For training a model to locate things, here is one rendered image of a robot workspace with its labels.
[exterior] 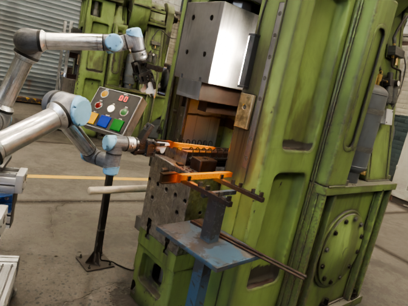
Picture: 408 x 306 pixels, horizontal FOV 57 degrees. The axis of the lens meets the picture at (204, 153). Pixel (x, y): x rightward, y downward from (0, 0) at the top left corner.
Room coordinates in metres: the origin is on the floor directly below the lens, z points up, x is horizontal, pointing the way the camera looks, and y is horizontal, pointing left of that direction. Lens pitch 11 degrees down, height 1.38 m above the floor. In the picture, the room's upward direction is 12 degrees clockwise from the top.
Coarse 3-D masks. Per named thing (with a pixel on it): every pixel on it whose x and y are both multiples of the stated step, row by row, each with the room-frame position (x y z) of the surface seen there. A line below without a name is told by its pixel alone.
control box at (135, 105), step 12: (96, 96) 2.39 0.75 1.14; (108, 96) 2.37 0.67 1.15; (120, 96) 2.34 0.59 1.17; (132, 96) 2.32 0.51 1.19; (96, 108) 2.33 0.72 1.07; (120, 108) 2.29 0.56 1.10; (132, 108) 2.27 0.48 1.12; (144, 108) 2.34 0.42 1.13; (96, 120) 2.28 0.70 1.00; (132, 120) 2.24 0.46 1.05; (108, 132) 2.23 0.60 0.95; (120, 132) 2.19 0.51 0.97; (132, 132) 2.26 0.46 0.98
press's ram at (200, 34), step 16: (192, 16) 2.09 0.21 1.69; (208, 16) 1.98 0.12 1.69; (224, 16) 1.92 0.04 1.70; (240, 16) 1.99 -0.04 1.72; (256, 16) 2.07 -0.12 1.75; (192, 32) 2.06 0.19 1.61; (208, 32) 1.96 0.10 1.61; (224, 32) 1.93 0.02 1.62; (240, 32) 2.01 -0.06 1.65; (192, 48) 2.04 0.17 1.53; (208, 48) 1.95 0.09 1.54; (224, 48) 1.95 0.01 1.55; (240, 48) 2.02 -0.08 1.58; (192, 64) 2.02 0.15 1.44; (208, 64) 1.93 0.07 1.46; (224, 64) 1.96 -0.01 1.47; (240, 64) 2.04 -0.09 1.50; (208, 80) 1.91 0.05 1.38; (224, 80) 1.98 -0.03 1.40
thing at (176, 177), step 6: (162, 174) 1.46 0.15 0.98; (168, 174) 1.48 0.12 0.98; (174, 174) 1.51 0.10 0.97; (180, 174) 1.53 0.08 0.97; (186, 174) 1.57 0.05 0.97; (192, 174) 1.59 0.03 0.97; (198, 174) 1.61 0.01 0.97; (204, 174) 1.64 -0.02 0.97; (210, 174) 1.67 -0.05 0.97; (216, 174) 1.70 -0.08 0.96; (228, 174) 1.76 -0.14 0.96; (162, 180) 1.47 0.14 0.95; (168, 180) 1.49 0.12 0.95; (174, 180) 1.52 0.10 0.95; (180, 180) 1.52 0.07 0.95
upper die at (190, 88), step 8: (184, 80) 2.06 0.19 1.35; (192, 80) 2.00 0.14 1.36; (184, 88) 2.05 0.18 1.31; (192, 88) 1.99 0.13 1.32; (200, 88) 1.95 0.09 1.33; (208, 88) 1.98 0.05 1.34; (216, 88) 2.02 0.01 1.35; (224, 88) 2.05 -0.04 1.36; (184, 96) 2.04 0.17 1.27; (192, 96) 1.98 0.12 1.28; (200, 96) 1.95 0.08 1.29; (208, 96) 1.99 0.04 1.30; (216, 96) 2.03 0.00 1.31; (224, 96) 2.06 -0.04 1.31; (232, 96) 2.10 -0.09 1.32; (232, 104) 2.11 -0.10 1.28
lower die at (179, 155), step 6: (168, 150) 2.07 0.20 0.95; (174, 150) 2.03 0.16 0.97; (180, 150) 1.99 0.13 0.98; (186, 150) 1.98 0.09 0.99; (198, 150) 2.05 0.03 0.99; (204, 150) 2.09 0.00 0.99; (210, 150) 2.12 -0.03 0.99; (216, 150) 2.15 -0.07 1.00; (222, 150) 2.18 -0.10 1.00; (168, 156) 2.06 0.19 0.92; (174, 156) 2.02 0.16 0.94; (180, 156) 1.98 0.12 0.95; (186, 156) 1.95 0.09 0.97; (186, 162) 1.95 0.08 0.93
